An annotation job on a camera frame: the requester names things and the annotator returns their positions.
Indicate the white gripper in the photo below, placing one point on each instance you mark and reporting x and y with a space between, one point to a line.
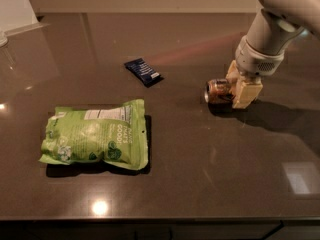
256 60

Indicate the orange soda can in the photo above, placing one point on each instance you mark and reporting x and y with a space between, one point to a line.
218 91

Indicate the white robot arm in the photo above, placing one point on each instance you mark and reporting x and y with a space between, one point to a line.
262 49

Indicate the dark blue snack packet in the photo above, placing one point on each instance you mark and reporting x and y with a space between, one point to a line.
143 71

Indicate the green snack bag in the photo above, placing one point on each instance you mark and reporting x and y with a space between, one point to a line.
116 136

